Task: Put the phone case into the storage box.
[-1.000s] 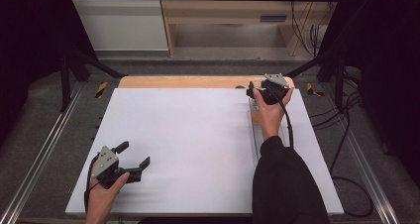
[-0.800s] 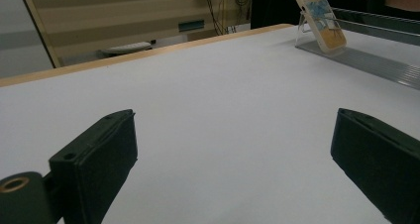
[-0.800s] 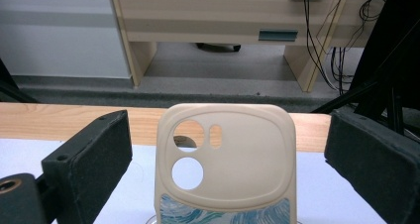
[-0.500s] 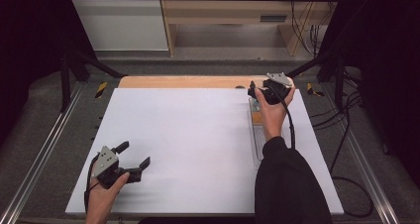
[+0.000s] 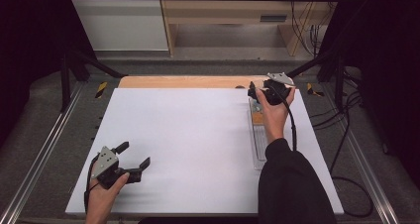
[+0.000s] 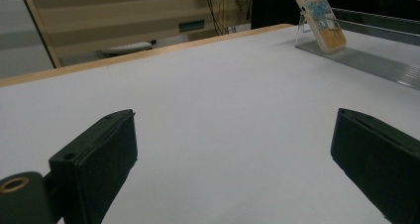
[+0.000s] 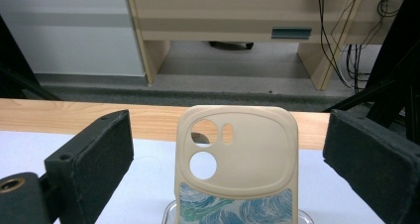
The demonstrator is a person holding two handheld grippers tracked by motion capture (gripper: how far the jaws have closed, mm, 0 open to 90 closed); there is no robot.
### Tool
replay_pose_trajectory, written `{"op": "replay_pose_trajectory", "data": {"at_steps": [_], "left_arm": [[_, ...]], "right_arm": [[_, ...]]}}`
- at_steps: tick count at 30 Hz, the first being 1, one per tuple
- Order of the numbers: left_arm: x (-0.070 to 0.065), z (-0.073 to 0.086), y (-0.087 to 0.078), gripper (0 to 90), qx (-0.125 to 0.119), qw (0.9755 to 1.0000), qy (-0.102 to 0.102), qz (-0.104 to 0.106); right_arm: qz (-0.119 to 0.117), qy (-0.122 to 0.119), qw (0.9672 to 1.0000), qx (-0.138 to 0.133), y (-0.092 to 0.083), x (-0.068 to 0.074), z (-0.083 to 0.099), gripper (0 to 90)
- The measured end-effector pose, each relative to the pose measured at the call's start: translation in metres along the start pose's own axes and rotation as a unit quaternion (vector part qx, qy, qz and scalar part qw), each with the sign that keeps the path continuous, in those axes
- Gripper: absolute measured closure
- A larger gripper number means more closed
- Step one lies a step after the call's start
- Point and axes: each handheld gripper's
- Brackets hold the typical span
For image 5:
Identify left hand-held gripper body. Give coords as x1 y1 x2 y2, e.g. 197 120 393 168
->
91 146 144 190

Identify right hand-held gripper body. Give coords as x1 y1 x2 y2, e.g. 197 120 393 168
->
262 71 296 106

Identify beige phone case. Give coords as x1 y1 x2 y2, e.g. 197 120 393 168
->
250 99 265 126

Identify clear plastic packaging tray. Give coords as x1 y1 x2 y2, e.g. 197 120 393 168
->
247 96 288 171

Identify person's right hand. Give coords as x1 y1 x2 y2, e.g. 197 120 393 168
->
256 86 297 146

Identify person's left hand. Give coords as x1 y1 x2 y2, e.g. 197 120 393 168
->
86 171 131 217

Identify yellow black tape strip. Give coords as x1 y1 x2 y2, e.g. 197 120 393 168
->
305 82 326 98
94 81 109 99

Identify white board mat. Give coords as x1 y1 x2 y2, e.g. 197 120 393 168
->
64 87 345 216

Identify wooden table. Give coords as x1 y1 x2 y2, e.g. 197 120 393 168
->
118 74 296 90

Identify person's dark clothing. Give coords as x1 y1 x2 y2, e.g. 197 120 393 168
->
138 216 261 224

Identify light wooden desk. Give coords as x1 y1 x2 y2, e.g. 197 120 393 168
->
157 0 345 57

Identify black curtain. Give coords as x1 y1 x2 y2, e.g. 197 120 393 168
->
0 0 97 146
318 0 420 188

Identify white cabinet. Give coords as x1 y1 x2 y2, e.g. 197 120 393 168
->
65 0 169 52

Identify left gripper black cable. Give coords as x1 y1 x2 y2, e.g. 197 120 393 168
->
83 154 101 216

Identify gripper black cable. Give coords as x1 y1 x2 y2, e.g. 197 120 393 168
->
83 154 101 216
270 84 375 219

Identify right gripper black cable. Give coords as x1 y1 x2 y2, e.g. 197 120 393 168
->
270 84 375 219

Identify black metal frame stand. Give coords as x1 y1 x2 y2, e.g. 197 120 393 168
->
285 49 347 111
60 49 129 113

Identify aluminium rail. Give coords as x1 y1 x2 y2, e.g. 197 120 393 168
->
321 83 401 224
0 81 85 224

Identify hanging black cable bundle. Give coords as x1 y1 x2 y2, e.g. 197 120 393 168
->
289 0 335 57

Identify black floor cables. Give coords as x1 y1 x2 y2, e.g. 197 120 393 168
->
309 68 365 175

